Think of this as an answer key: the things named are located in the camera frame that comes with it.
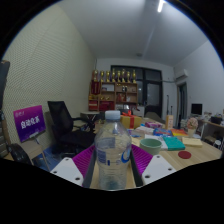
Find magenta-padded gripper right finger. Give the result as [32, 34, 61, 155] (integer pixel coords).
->
[129, 143, 177, 188]

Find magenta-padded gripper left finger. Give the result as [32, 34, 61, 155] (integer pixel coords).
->
[50, 144, 98, 190]

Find clear plastic water bottle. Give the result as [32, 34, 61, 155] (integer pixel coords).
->
[94, 110, 133, 191]

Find pale green ribbed cup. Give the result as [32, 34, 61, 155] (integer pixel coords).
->
[139, 138, 163, 156]

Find flat round red coaster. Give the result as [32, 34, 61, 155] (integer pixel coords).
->
[177, 150, 192, 160]

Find teal book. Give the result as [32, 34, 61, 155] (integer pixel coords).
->
[162, 136, 186, 151]

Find white printed paper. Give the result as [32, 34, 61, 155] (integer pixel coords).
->
[144, 133, 169, 151]

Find black office chair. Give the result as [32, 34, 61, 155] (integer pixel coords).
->
[47, 100, 96, 156]

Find orange red book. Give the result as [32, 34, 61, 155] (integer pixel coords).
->
[170, 128, 188, 138]

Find large yellow envelope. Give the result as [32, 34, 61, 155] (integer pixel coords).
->
[181, 136, 203, 148]

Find pink purple packet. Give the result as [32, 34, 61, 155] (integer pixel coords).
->
[144, 121, 163, 129]

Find small upright yellow carton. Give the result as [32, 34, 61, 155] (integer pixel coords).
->
[165, 114, 175, 130]

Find black mesh chair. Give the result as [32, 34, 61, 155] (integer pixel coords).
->
[7, 143, 33, 166]

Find yellow gift box red ribbon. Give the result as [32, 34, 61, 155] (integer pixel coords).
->
[120, 110, 143, 130]

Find pink flowers in white pot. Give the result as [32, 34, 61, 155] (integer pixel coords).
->
[186, 117, 199, 138]

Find small round white table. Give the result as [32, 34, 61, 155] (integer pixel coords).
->
[79, 110, 101, 123]

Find purple sign board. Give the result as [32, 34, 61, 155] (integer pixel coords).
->
[12, 105, 47, 143]

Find cluttered side desk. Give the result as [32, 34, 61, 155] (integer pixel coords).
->
[199, 114, 224, 151]

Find black computer monitor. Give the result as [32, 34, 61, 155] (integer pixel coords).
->
[190, 103, 204, 117]

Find black framed glass door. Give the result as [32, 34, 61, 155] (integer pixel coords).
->
[110, 65, 163, 118]

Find red shelf unit with trophies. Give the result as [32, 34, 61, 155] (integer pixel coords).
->
[88, 68, 139, 112]

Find ceiling tube light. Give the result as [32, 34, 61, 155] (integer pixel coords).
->
[157, 0, 167, 14]

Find white wall air conditioner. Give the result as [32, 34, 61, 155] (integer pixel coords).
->
[175, 68, 189, 82]

